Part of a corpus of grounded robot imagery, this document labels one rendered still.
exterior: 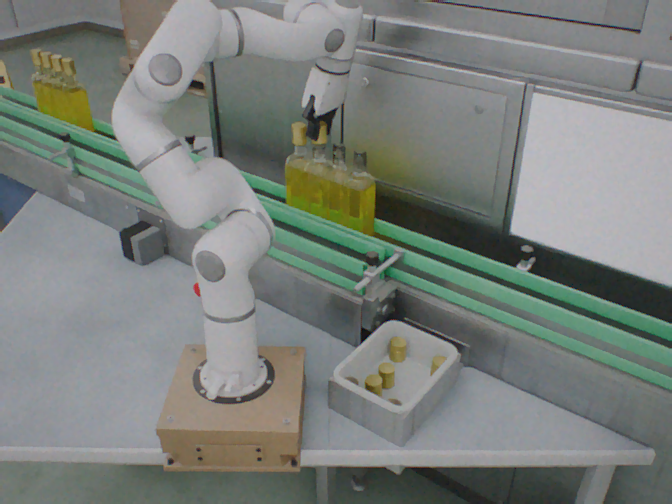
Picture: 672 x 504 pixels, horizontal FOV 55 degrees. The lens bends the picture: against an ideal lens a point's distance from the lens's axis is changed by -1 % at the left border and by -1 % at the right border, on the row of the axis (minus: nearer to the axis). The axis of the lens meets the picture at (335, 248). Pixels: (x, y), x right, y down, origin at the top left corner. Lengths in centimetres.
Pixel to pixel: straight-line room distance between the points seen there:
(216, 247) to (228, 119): 89
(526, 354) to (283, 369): 48
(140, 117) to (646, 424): 105
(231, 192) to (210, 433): 42
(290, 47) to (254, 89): 60
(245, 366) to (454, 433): 42
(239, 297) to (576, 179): 69
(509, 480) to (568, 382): 65
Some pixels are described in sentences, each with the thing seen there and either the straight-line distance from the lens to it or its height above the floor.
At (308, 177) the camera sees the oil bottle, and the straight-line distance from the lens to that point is 150.
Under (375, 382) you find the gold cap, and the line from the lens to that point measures 129.
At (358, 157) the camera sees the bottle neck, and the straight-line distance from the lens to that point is 140.
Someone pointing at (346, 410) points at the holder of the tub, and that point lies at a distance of 130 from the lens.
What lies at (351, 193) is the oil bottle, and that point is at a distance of 143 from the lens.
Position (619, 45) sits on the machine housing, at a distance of 128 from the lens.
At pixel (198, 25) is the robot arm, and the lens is 110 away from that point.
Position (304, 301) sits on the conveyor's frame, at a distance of 149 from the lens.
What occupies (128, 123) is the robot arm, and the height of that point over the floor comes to 132.
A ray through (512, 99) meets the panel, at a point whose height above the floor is 128.
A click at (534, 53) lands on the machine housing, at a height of 138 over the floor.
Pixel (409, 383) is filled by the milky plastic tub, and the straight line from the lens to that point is 136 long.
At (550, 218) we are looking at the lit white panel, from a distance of 140.
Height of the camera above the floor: 171
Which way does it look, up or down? 32 degrees down
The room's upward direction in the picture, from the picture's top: straight up
